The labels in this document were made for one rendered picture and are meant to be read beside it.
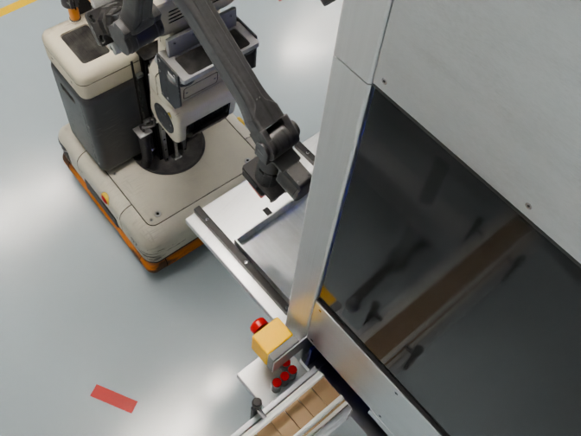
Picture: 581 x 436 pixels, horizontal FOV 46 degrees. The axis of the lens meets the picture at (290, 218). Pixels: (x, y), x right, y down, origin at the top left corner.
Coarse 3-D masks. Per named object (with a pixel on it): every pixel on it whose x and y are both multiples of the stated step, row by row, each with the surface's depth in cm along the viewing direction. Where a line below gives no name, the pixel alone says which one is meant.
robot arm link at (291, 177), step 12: (264, 144) 129; (264, 156) 131; (288, 156) 134; (288, 168) 133; (300, 168) 133; (276, 180) 137; (288, 180) 134; (300, 180) 132; (288, 192) 136; (300, 192) 134
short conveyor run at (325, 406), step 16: (304, 384) 148; (320, 384) 148; (256, 400) 138; (288, 400) 142; (304, 400) 146; (320, 400) 146; (336, 400) 142; (256, 416) 143; (272, 416) 140; (288, 416) 144; (304, 416) 144; (320, 416) 141; (336, 416) 144; (240, 432) 141; (256, 432) 138; (272, 432) 142; (288, 432) 142; (304, 432) 139; (320, 432) 142
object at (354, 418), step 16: (304, 368) 157; (320, 368) 155; (336, 384) 154; (352, 400) 152; (352, 416) 150; (368, 416) 150; (336, 432) 167; (352, 432) 157; (368, 432) 149; (384, 432) 149
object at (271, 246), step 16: (288, 208) 176; (304, 208) 177; (256, 224) 169; (272, 224) 174; (288, 224) 174; (240, 240) 169; (256, 240) 171; (272, 240) 171; (288, 240) 171; (256, 256) 168; (272, 256) 169; (288, 256) 169; (272, 272) 166; (288, 272) 167; (288, 288) 165
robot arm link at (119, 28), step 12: (132, 0) 140; (144, 0) 139; (120, 12) 149; (132, 12) 144; (144, 12) 144; (156, 12) 152; (120, 24) 149; (132, 24) 148; (144, 24) 150; (156, 24) 155; (120, 36) 152; (132, 36) 152; (120, 48) 158; (132, 48) 154
